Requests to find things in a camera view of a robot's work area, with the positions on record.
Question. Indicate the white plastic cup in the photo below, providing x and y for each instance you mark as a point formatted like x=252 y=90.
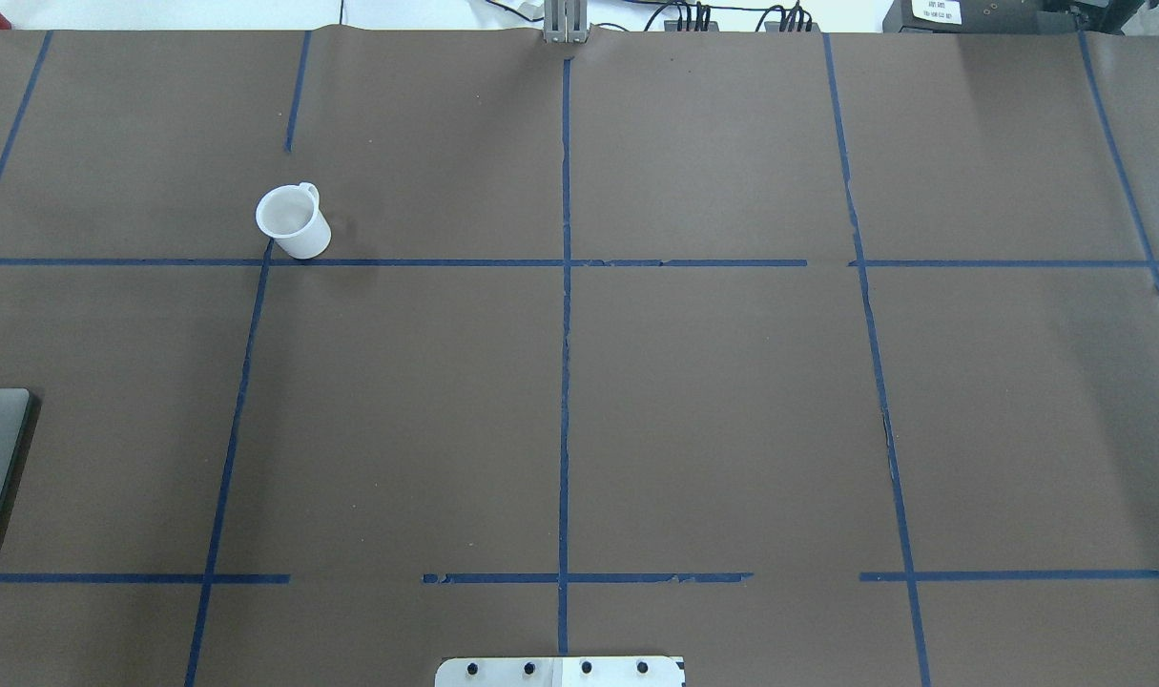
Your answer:
x=291 y=216

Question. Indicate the brown paper table cover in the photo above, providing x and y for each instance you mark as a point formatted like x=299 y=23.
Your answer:
x=828 y=360

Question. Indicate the black label printer box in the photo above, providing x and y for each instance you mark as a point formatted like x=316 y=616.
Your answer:
x=979 y=17

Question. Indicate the grey aluminium frame post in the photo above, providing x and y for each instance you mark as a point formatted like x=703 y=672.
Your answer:
x=566 y=21

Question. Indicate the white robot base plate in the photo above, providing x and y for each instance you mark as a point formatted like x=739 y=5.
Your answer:
x=562 y=671

